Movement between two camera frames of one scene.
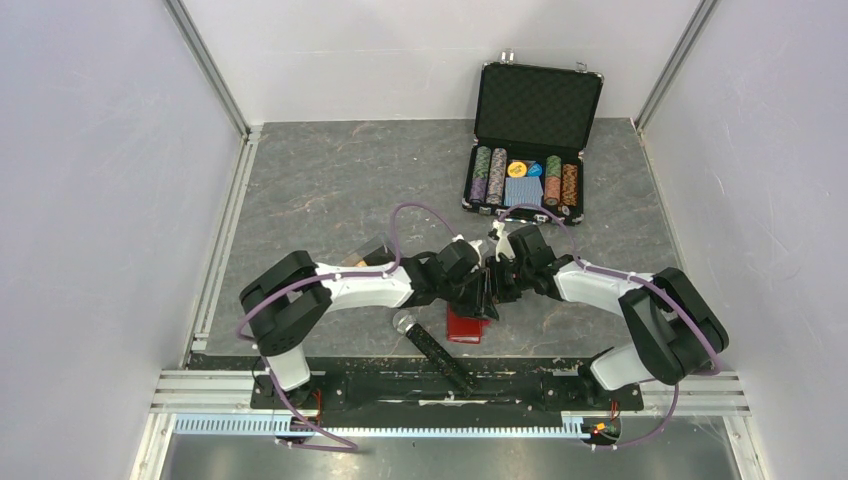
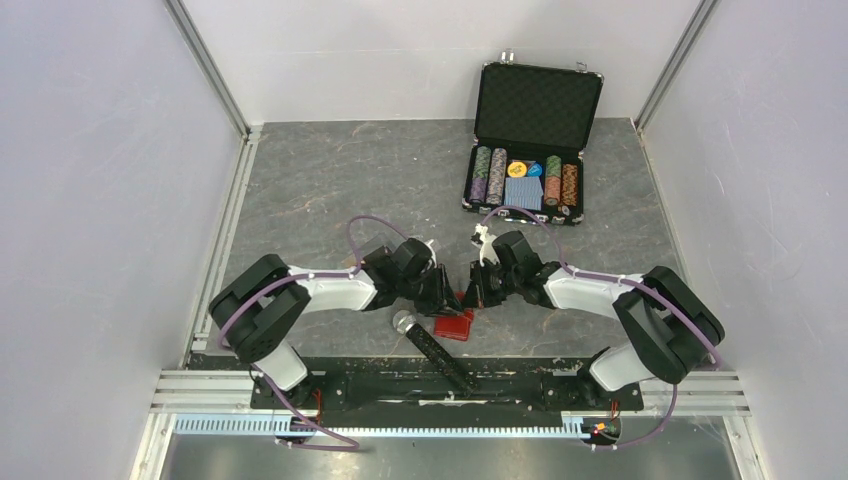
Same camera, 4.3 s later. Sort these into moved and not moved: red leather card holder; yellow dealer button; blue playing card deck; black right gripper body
Moved: red leather card holder
Not moved: black right gripper body; yellow dealer button; blue playing card deck
